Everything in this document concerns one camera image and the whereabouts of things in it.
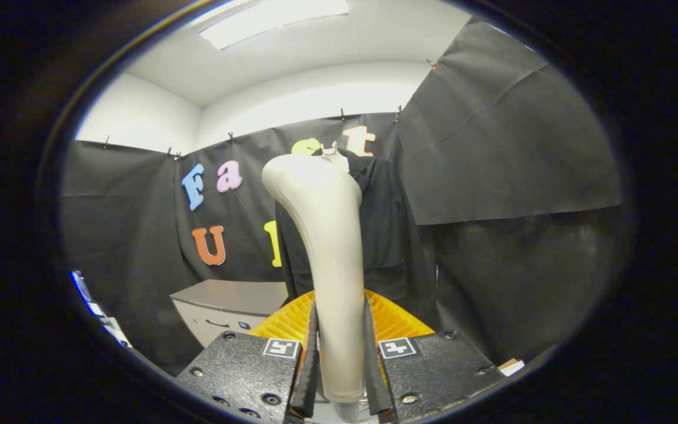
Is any white garment steamer head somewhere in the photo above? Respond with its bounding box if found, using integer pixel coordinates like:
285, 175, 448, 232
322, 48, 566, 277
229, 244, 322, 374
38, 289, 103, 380
261, 153, 367, 404

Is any grey cabinet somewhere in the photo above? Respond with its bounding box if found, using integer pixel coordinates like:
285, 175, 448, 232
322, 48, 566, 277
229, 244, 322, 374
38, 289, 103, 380
169, 279, 290, 348

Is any black jacket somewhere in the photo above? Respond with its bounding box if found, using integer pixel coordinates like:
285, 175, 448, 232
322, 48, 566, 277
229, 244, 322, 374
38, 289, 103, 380
274, 148, 440, 322

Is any cardboard box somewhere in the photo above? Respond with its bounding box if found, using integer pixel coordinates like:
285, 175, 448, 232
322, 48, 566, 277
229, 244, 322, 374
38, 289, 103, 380
497, 357, 526, 377

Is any black backdrop cloth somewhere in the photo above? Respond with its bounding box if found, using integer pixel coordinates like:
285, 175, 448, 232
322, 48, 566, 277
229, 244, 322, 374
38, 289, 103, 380
59, 16, 625, 377

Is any ceiling light panel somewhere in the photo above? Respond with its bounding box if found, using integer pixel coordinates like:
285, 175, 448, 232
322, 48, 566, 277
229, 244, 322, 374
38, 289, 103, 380
198, 0, 350, 51

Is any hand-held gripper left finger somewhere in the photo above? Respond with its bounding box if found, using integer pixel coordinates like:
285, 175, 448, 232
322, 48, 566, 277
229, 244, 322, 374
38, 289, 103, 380
175, 289, 318, 424

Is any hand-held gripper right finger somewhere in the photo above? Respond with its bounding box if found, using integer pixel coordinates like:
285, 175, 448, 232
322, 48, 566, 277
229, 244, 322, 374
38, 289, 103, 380
364, 289, 504, 424

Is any white and blue clutter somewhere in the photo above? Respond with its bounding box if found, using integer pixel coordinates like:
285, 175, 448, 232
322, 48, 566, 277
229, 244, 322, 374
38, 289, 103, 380
70, 270, 134, 349

